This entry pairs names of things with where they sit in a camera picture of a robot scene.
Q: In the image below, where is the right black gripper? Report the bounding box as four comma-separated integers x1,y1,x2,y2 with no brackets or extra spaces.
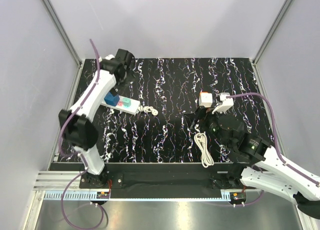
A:
183,105,232,149

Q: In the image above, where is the teal small cube plug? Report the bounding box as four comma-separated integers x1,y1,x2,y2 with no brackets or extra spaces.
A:
122,98,132,108

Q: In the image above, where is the white cube socket adapter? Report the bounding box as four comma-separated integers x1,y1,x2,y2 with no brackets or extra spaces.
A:
198,93,213,108

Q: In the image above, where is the blue cube socket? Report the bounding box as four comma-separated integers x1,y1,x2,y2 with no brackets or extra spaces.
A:
104,92,120,107

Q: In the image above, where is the orange power strip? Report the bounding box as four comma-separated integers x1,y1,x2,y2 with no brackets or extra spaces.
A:
199,91,209,96

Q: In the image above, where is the white power cord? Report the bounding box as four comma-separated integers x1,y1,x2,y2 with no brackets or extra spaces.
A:
194,132,215,169

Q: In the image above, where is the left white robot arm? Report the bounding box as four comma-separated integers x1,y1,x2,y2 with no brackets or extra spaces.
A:
58,48,135,188

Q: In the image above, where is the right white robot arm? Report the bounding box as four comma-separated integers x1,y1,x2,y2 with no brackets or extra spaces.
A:
185,111,320,219

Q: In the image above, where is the white multicolour power strip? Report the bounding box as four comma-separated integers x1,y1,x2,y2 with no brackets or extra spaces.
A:
101,95,141,115

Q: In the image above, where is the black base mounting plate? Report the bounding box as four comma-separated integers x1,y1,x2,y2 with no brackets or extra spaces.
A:
79,163,243,201

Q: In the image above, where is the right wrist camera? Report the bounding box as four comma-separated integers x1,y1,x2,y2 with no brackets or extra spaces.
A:
212,92,234,114

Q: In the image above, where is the white plug with cord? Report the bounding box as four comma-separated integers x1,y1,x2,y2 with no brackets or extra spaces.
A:
137,105,159,116

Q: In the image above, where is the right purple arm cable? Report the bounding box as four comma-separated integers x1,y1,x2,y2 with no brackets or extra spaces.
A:
226,92,320,208

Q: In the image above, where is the white slotted cable duct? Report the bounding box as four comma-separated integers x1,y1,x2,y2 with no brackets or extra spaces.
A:
44,191,110,201

